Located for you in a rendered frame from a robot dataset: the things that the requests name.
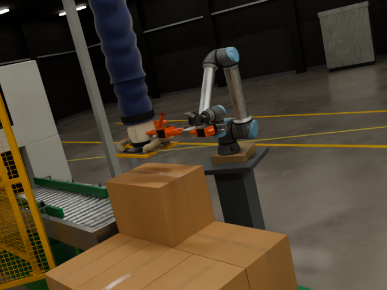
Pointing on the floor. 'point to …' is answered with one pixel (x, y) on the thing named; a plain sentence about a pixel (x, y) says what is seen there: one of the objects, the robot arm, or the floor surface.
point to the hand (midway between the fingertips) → (186, 125)
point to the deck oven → (348, 37)
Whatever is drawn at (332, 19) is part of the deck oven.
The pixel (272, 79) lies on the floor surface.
